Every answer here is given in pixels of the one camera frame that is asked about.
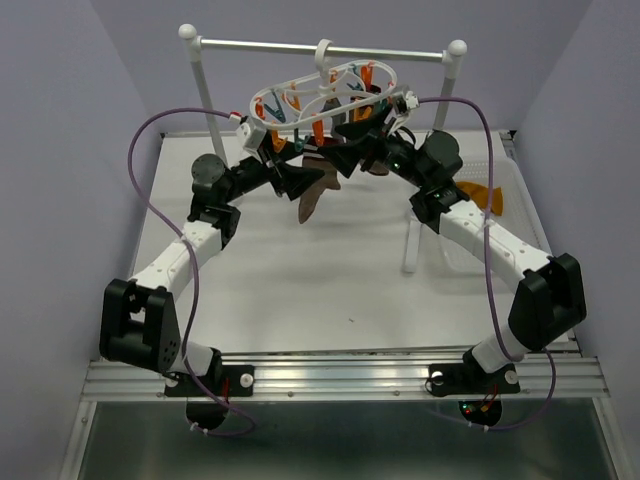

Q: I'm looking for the white clothes rack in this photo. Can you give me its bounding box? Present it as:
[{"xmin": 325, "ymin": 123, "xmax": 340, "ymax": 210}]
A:
[{"xmin": 189, "ymin": 39, "xmax": 469, "ymax": 243}]

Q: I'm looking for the white round clip hanger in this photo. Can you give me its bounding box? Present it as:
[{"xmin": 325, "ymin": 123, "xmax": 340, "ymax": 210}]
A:
[{"xmin": 247, "ymin": 39, "xmax": 398, "ymax": 152}]

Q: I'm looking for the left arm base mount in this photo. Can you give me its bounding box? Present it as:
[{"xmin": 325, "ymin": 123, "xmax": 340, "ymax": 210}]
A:
[{"xmin": 164, "ymin": 365, "xmax": 255, "ymax": 399}]

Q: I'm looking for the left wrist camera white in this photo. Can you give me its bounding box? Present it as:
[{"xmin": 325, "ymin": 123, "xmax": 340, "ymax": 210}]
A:
[{"xmin": 236, "ymin": 116, "xmax": 269, "ymax": 155}]

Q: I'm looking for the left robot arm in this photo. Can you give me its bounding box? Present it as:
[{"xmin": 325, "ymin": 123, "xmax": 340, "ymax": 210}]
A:
[{"xmin": 99, "ymin": 146, "xmax": 325, "ymax": 394}]

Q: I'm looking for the teal clothespin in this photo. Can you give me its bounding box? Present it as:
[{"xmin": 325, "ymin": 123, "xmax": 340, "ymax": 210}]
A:
[{"xmin": 293, "ymin": 129, "xmax": 310, "ymax": 153}]

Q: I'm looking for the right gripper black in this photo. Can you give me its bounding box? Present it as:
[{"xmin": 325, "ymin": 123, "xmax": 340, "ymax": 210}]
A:
[{"xmin": 316, "ymin": 103, "xmax": 430, "ymax": 191}]

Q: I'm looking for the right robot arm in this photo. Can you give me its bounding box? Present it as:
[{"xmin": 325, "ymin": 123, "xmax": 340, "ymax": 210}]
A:
[{"xmin": 319, "ymin": 110, "xmax": 587, "ymax": 390}]

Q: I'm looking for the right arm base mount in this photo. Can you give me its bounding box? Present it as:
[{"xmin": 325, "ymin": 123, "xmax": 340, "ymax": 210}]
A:
[{"xmin": 425, "ymin": 363, "xmax": 521, "ymax": 398}]

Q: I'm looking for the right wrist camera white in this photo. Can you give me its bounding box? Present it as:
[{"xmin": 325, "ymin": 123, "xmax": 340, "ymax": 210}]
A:
[{"xmin": 389, "ymin": 90, "xmax": 419, "ymax": 133}]

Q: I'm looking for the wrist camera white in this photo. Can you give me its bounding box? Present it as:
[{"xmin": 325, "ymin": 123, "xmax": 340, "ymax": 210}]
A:
[
  {"xmin": 389, "ymin": 90, "xmax": 419, "ymax": 133},
  {"xmin": 236, "ymin": 116, "xmax": 269, "ymax": 155}
]

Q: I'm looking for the yellow sock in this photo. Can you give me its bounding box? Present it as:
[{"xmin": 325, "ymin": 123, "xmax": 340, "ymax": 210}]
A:
[{"xmin": 456, "ymin": 181, "xmax": 504, "ymax": 216}]

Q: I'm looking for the grey sock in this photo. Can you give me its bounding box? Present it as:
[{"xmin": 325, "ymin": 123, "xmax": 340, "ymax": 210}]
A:
[{"xmin": 321, "ymin": 97, "xmax": 346, "ymax": 127}]

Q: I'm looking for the beige striped sock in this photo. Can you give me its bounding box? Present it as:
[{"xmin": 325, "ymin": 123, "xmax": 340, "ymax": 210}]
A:
[{"xmin": 348, "ymin": 84, "xmax": 389, "ymax": 177}]

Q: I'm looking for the white plastic basket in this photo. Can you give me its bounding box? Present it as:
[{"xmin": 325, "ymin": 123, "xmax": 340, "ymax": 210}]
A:
[{"xmin": 439, "ymin": 157, "xmax": 546, "ymax": 289}]

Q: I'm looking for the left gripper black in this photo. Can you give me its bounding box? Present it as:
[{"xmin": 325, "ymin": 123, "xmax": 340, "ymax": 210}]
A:
[{"xmin": 222, "ymin": 132, "xmax": 324, "ymax": 204}]

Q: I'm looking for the aluminium rail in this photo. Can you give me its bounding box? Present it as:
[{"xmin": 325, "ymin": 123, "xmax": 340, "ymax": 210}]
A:
[{"xmin": 81, "ymin": 353, "xmax": 610, "ymax": 402}]

